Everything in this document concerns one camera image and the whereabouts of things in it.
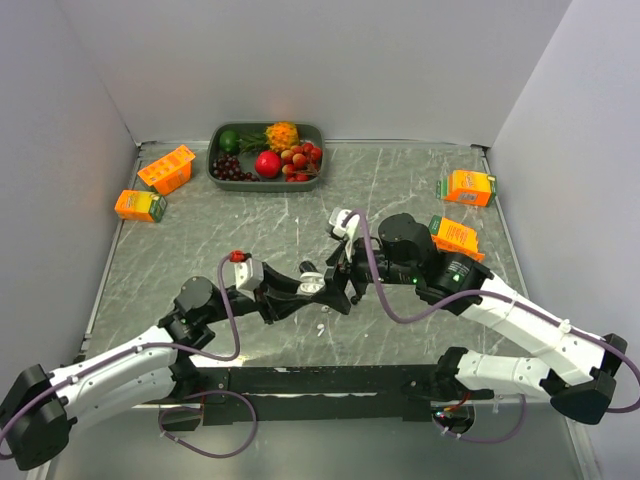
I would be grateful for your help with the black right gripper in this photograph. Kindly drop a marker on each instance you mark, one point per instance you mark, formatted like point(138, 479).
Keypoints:
point(335, 291)

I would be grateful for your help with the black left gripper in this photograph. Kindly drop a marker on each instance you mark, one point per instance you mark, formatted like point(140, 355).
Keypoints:
point(276, 296)

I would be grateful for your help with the white earbud charging case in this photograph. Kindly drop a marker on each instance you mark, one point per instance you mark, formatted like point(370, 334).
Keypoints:
point(311, 283)

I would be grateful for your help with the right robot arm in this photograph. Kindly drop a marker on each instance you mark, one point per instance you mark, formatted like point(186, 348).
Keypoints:
point(570, 368)

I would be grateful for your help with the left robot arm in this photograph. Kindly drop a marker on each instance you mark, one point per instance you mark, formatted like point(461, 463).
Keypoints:
point(42, 408)

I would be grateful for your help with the black earbud charging case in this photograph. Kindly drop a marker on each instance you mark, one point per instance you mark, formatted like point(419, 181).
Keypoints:
point(307, 267)

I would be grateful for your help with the red apple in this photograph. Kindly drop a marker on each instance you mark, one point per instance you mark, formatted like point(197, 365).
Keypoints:
point(268, 164)

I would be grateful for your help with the red lychee bunch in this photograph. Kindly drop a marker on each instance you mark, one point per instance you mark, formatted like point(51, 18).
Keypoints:
point(301, 163)

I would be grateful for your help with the dark grape bunch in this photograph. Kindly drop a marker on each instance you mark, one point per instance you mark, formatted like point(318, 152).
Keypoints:
point(227, 168)

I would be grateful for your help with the grey-green fruit tray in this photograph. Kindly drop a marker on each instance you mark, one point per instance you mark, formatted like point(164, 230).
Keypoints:
point(307, 133)

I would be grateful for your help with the green leafy sprig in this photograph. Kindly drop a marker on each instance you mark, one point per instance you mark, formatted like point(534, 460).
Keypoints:
point(253, 141)

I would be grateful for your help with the orange box back right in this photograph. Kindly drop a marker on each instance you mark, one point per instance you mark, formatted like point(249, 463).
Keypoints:
point(468, 187)

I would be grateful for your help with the green lime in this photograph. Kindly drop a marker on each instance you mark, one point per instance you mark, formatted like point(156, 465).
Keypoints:
point(229, 141)

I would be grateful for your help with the orange box back left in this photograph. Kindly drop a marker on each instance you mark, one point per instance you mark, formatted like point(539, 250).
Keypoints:
point(170, 172)

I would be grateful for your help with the orange green box left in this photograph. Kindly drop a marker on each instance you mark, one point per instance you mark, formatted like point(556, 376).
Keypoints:
point(140, 206)

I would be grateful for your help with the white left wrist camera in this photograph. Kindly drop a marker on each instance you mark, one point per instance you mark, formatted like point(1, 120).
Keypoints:
point(248, 272)

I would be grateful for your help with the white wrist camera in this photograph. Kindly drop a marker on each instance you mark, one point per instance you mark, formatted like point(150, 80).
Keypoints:
point(248, 272)
point(344, 225)

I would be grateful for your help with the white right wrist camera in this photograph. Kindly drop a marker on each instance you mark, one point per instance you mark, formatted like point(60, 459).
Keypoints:
point(344, 225)

